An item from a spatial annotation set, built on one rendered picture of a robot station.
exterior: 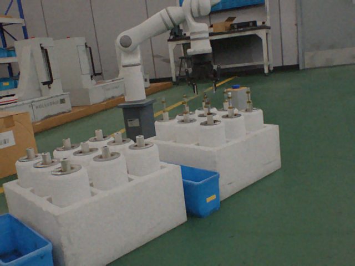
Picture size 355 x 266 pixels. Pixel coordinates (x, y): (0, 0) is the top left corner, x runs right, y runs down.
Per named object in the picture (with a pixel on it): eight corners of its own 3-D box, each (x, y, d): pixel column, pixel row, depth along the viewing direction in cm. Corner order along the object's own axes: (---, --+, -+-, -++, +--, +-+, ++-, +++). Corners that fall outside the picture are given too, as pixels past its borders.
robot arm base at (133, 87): (123, 103, 172) (118, 67, 168) (132, 100, 180) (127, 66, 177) (141, 102, 168) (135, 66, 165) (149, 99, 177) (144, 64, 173)
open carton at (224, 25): (217, 33, 627) (216, 20, 622) (237, 30, 603) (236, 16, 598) (209, 34, 603) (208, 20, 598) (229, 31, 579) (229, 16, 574)
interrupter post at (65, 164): (60, 172, 90) (57, 159, 90) (69, 169, 92) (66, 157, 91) (64, 173, 89) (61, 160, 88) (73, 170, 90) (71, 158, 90)
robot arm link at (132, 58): (118, 33, 172) (124, 69, 176) (114, 32, 163) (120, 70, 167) (137, 31, 172) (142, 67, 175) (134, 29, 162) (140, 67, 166)
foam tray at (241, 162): (147, 182, 149) (141, 140, 145) (209, 155, 175) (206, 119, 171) (219, 201, 121) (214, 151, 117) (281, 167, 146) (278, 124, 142)
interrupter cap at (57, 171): (46, 173, 91) (45, 170, 91) (74, 164, 96) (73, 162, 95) (59, 178, 85) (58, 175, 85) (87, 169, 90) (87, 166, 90)
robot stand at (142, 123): (125, 165, 177) (116, 105, 170) (138, 155, 190) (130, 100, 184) (152, 165, 171) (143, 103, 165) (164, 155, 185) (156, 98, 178)
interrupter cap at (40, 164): (29, 166, 99) (28, 164, 99) (55, 158, 104) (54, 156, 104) (39, 170, 94) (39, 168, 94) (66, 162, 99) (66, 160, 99)
